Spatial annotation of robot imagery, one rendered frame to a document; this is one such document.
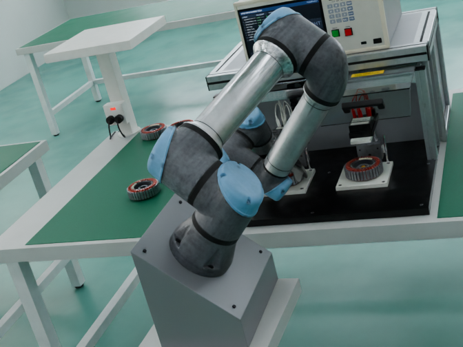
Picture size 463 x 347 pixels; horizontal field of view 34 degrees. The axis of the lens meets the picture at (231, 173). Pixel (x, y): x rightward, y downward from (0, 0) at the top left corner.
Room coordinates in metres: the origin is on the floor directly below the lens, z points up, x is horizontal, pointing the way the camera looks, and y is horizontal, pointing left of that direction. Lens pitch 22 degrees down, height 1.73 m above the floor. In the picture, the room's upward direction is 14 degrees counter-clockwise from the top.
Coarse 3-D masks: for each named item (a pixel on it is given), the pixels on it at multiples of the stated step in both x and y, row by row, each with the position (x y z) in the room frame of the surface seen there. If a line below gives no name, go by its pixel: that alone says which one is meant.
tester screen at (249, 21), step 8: (312, 0) 2.22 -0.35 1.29; (264, 8) 2.28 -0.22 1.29; (272, 8) 2.27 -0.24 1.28; (296, 8) 2.24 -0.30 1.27; (304, 8) 2.23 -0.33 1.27; (312, 8) 2.22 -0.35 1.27; (240, 16) 2.31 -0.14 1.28; (248, 16) 2.30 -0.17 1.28; (256, 16) 2.29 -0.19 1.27; (264, 16) 2.28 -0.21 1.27; (304, 16) 2.23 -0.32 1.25; (312, 16) 2.22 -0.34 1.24; (320, 16) 2.21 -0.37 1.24; (248, 24) 2.30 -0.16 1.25; (256, 24) 2.29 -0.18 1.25; (248, 32) 2.30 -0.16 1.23; (248, 40) 2.30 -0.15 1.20; (248, 48) 2.31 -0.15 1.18
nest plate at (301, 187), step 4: (308, 172) 2.18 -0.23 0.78; (312, 172) 2.18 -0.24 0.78; (308, 176) 2.15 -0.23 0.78; (312, 176) 2.16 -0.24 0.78; (304, 180) 2.13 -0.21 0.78; (308, 180) 2.12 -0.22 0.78; (296, 184) 2.12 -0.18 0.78; (300, 184) 2.11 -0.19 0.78; (304, 184) 2.11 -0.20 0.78; (308, 184) 2.11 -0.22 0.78; (292, 188) 2.10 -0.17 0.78; (296, 188) 2.09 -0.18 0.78; (300, 188) 2.08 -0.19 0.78; (304, 188) 2.08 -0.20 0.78; (288, 192) 2.08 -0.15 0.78; (292, 192) 2.08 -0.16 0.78; (296, 192) 2.07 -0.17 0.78; (300, 192) 2.07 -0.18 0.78; (304, 192) 2.07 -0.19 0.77; (264, 196) 2.11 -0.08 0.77
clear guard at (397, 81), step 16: (400, 64) 2.12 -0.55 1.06; (416, 64) 2.10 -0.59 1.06; (352, 80) 2.09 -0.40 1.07; (368, 80) 2.06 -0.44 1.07; (384, 80) 2.02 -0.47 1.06; (400, 80) 1.98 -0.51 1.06; (352, 96) 1.96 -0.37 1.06; (368, 96) 1.94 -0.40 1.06; (384, 96) 1.92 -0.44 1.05; (400, 96) 1.90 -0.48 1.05; (336, 112) 1.95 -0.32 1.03; (352, 112) 1.93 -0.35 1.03; (368, 112) 1.91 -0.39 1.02; (384, 112) 1.89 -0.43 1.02; (400, 112) 1.87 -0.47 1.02
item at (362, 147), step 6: (372, 138) 2.22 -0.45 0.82; (378, 138) 2.20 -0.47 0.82; (360, 144) 2.20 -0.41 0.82; (366, 144) 2.19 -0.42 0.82; (372, 144) 2.17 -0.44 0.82; (378, 144) 2.17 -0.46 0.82; (360, 150) 2.19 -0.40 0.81; (366, 150) 2.18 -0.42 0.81; (372, 150) 2.17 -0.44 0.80; (378, 150) 2.17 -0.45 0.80; (360, 156) 2.19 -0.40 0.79; (378, 156) 2.17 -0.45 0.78
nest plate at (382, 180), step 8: (384, 168) 2.07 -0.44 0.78; (392, 168) 2.08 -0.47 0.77; (344, 176) 2.09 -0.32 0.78; (384, 176) 2.02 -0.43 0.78; (344, 184) 2.03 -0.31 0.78; (352, 184) 2.02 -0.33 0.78; (360, 184) 2.01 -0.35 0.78; (368, 184) 1.99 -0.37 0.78; (376, 184) 1.98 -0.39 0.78; (384, 184) 1.97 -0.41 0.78
